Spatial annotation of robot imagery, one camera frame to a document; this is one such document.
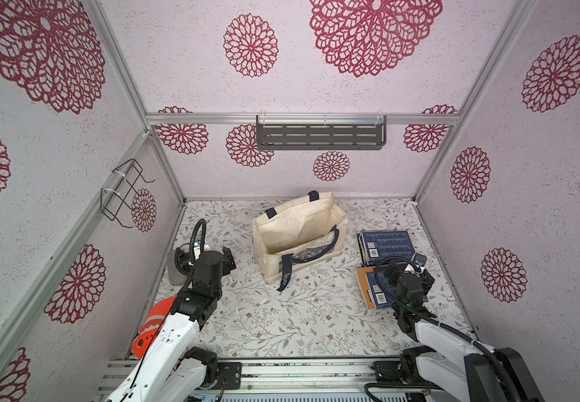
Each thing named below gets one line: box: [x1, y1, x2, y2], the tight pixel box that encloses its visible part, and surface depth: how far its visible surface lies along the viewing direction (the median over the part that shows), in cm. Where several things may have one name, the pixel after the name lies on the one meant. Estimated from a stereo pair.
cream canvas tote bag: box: [252, 190, 349, 292], surface depth 91 cm
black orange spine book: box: [355, 266, 377, 310], surface depth 88 cm
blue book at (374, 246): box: [356, 230, 415, 267], surface depth 98 cm
